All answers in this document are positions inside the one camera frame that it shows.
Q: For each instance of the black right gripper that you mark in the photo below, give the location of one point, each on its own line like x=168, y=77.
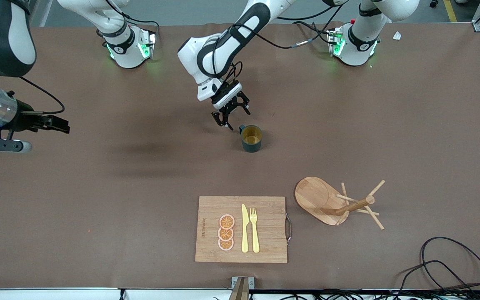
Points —
x=26, y=118

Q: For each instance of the metal bracket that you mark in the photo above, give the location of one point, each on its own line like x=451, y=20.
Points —
x=251, y=282

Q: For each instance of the dark green ribbed cup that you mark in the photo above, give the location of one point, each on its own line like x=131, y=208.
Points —
x=251, y=146

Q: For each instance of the wooden mug rack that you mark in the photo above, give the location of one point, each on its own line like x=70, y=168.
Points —
x=313, y=193

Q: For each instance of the toy orange slice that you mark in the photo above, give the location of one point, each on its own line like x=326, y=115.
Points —
x=226, y=221

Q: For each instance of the white paper scrap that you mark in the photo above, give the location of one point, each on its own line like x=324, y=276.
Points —
x=397, y=36

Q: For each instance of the yellow plastic knife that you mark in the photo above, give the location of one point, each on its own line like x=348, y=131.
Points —
x=245, y=233

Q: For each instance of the yellow plastic fork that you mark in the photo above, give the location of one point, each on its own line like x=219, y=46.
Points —
x=255, y=237

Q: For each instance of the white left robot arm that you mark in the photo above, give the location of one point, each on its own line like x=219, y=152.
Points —
x=206, y=54

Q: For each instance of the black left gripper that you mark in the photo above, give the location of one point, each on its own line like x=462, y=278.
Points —
x=230, y=106

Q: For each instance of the bamboo cutting board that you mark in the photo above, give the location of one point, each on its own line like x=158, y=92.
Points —
x=265, y=208

